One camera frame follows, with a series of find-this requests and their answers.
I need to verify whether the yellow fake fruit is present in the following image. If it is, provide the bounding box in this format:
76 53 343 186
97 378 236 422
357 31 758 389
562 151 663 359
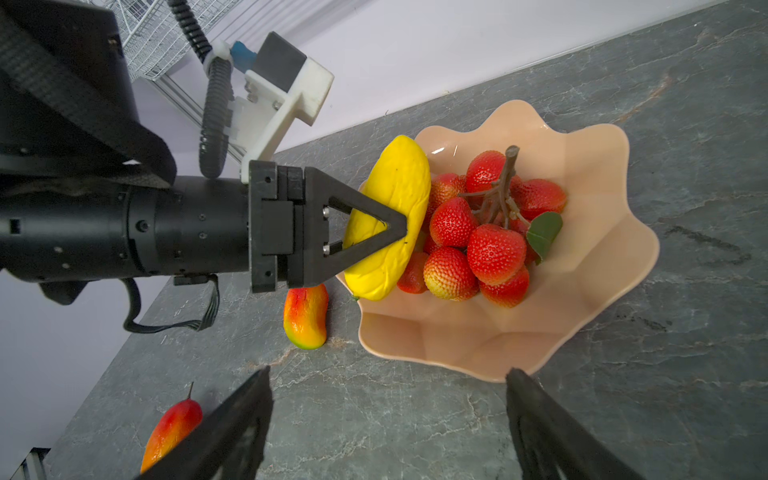
342 134 433 302

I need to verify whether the long white wire basket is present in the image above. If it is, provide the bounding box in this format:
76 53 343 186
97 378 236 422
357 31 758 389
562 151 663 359
93 0 238 81

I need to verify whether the red-yellow mango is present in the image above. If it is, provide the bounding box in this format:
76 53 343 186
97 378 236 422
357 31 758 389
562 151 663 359
283 284 329 350
140 384 203 474

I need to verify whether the pink scalloped fruit bowl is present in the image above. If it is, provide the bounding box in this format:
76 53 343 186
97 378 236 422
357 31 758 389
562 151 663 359
341 100 660 382

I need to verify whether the camera right gripper right finger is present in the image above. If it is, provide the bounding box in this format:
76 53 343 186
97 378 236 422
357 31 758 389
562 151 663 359
506 368 641 480

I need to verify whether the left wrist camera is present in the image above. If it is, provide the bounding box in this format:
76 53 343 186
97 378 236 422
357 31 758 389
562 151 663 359
228 32 334 184

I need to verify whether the black corrugated cable left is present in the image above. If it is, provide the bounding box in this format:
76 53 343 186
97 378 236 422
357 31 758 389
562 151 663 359
166 0 235 180

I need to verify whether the red strawberry bunch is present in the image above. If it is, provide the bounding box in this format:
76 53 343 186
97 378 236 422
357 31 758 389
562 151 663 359
397 146 568 308

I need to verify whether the camera right gripper left finger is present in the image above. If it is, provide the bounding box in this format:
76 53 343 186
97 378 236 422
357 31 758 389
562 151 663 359
139 366 274 479

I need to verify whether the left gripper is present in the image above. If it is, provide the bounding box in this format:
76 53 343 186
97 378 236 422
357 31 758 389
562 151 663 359
248 160 407 293

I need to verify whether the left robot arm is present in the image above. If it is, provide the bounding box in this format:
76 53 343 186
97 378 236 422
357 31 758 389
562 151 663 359
1 1 407 305

